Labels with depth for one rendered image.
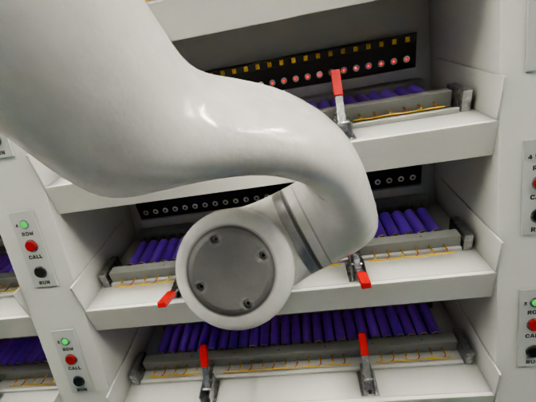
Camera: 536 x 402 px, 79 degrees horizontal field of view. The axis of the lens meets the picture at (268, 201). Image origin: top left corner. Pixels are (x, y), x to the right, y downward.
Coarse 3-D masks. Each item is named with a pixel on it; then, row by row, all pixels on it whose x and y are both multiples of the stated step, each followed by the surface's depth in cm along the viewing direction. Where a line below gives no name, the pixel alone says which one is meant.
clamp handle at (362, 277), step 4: (356, 260) 46; (356, 264) 46; (360, 264) 46; (356, 268) 45; (360, 268) 45; (356, 272) 44; (360, 272) 43; (364, 272) 43; (360, 276) 42; (364, 276) 42; (360, 280) 41; (364, 280) 40; (368, 280) 40; (360, 284) 41; (364, 284) 40; (368, 284) 40; (364, 288) 40; (368, 288) 40
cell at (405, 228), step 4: (392, 212) 57; (396, 212) 56; (400, 212) 56; (392, 216) 56; (396, 216) 55; (400, 216) 55; (396, 220) 55; (400, 220) 54; (404, 220) 54; (396, 224) 54; (400, 224) 53; (404, 224) 53; (408, 224) 53; (400, 228) 53; (404, 228) 52; (408, 228) 52; (400, 232) 52; (404, 232) 51; (408, 232) 51; (412, 232) 51
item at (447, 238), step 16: (384, 240) 50; (400, 240) 49; (416, 240) 48; (432, 240) 48; (448, 240) 48; (416, 256) 48; (112, 272) 55; (128, 272) 54; (144, 272) 54; (160, 272) 54
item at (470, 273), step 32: (384, 192) 60; (416, 192) 59; (448, 192) 55; (160, 224) 65; (448, 224) 54; (480, 224) 46; (96, 256) 55; (128, 256) 62; (448, 256) 48; (480, 256) 46; (96, 288) 54; (128, 288) 54; (160, 288) 53; (320, 288) 47; (352, 288) 46; (384, 288) 46; (416, 288) 46; (448, 288) 45; (480, 288) 45; (96, 320) 52; (128, 320) 52; (160, 320) 51; (192, 320) 51
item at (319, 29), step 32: (384, 0) 54; (416, 0) 54; (224, 32) 58; (256, 32) 57; (288, 32) 57; (320, 32) 56; (352, 32) 56; (384, 32) 55; (192, 64) 59; (224, 64) 59; (416, 64) 56
